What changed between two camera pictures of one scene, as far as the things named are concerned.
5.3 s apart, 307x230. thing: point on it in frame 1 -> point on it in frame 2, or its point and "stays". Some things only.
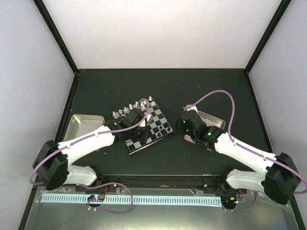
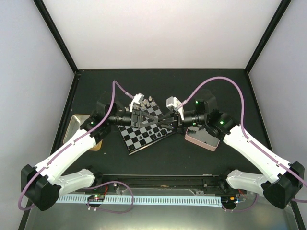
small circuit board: x=96 y=198 stays
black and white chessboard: x=159 y=128 stays
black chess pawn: x=156 y=130 stays
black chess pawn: x=163 y=132 stays
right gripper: x=179 y=126 -> x=175 y=120
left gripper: x=144 y=137 -> x=136 y=112
